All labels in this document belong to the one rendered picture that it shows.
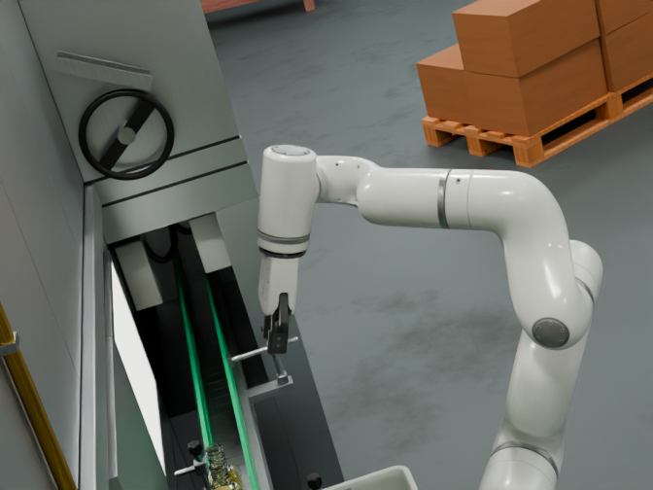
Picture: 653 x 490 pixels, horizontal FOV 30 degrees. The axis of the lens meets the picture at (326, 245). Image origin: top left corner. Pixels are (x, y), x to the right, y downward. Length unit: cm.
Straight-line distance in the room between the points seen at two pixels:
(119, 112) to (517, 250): 126
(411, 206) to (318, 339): 344
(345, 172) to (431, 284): 350
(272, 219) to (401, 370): 298
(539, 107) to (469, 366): 203
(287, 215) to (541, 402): 49
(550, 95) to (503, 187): 468
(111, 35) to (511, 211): 126
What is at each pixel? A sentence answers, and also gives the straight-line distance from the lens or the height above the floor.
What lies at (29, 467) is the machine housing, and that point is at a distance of 144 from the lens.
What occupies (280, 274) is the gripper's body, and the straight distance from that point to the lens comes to 191.
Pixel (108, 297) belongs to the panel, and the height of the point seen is 149.
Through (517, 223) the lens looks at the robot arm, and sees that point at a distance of 177.
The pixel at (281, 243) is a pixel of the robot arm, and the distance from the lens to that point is 190.
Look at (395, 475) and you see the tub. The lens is 250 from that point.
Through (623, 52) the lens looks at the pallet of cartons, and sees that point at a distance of 677.
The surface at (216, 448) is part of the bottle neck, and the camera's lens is 217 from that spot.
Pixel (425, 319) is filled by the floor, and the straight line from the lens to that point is 515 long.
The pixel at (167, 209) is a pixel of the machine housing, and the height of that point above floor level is 145.
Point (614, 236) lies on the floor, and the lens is 551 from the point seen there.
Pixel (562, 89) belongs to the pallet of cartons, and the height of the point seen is 31.
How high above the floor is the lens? 242
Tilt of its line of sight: 23 degrees down
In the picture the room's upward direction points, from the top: 16 degrees counter-clockwise
